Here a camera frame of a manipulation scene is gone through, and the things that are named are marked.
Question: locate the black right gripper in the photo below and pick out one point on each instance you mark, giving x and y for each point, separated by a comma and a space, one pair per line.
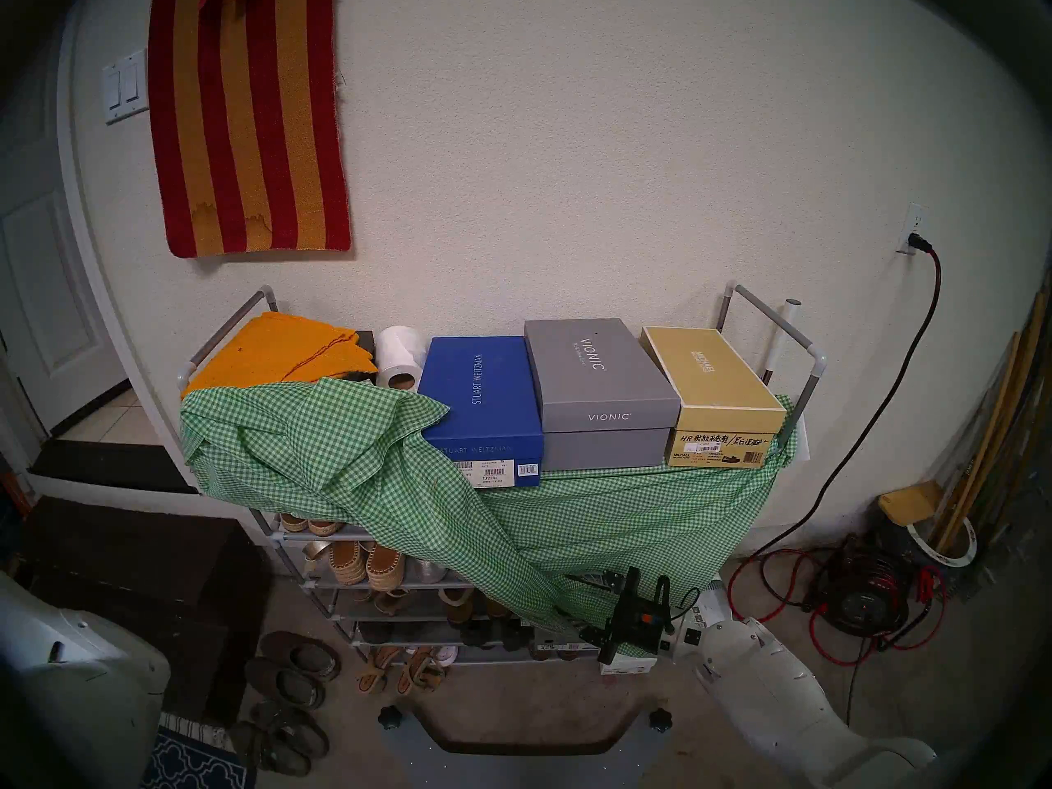
641, 623

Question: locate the green white gingham cloth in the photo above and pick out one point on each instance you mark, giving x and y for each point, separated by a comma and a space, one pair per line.
394, 467

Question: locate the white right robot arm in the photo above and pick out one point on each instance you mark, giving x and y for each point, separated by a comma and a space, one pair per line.
781, 697

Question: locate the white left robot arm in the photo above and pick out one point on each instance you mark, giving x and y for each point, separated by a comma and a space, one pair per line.
74, 697

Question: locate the grey robot base platform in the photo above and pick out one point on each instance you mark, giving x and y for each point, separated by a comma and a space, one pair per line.
411, 763

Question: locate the black shoe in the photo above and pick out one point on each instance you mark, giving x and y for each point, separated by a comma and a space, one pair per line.
493, 636

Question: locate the silver metallic flat shoe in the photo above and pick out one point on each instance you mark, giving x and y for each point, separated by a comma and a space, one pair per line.
427, 570

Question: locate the pink beige shoe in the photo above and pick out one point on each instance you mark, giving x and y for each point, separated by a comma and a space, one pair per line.
391, 602

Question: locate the tan woven espadrille shoe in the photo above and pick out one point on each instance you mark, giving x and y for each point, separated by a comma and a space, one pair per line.
385, 567
347, 564

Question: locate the tan jute sole shoe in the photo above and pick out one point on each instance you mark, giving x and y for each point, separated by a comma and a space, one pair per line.
322, 528
293, 524

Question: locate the grey tube shoe rack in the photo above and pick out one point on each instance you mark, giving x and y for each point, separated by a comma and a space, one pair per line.
772, 316

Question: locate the orange folded cloth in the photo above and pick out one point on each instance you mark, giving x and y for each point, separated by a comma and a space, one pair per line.
271, 352

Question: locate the small grey Vionic shoebox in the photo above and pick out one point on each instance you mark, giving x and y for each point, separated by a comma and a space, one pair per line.
567, 652

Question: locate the small white box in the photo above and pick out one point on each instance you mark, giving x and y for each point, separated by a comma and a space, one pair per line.
637, 668

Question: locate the brown suede ankle boot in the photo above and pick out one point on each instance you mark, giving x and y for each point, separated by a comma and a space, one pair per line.
497, 608
454, 602

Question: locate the black star knob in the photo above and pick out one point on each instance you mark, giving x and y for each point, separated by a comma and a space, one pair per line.
660, 720
390, 718

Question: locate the white sneaker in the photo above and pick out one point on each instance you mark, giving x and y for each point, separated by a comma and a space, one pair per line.
445, 656

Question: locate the large grey Vionic shoebox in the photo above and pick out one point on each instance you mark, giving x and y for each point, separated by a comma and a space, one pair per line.
600, 385

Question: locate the blue Stuart Weitzman shoebox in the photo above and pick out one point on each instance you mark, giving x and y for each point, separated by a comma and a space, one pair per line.
485, 401

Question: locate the gold shoebox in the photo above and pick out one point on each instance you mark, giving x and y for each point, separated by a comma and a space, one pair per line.
715, 385

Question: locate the white hanging paper sheet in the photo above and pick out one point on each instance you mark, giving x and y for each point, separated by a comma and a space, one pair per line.
801, 440

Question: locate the cream wedge sandal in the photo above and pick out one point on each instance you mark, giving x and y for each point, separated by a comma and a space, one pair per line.
317, 557

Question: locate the brown clog slipper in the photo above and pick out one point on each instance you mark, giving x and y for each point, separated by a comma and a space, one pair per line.
285, 683
300, 656

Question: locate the yellow cardboard piece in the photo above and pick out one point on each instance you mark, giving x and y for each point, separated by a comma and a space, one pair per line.
908, 504

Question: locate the white toilet paper roll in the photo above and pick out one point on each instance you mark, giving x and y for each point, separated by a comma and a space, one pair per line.
403, 352

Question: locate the white plastic pipe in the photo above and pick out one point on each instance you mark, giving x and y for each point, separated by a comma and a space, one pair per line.
785, 335

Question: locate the white rimmed bucket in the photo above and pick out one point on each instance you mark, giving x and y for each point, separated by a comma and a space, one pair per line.
962, 559

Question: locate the pale wooden slat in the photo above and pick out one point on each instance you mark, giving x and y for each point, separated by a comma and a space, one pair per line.
998, 417

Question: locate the blue white patterned rug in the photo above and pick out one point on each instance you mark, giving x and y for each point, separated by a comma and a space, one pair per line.
189, 763

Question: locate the dark brown chest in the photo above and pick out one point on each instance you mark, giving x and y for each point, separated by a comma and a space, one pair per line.
148, 590

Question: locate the black doorstep mat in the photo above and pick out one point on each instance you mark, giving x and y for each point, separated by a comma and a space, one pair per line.
107, 467

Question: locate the white panel door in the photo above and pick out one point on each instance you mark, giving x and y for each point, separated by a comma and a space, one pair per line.
49, 302

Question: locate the white wall outlet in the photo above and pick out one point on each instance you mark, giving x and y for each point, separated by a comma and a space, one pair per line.
914, 219

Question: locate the red yellow striped wall rug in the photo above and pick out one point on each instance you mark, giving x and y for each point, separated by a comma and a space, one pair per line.
246, 122

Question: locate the white light switch plate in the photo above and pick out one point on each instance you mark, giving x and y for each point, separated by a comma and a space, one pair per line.
125, 89

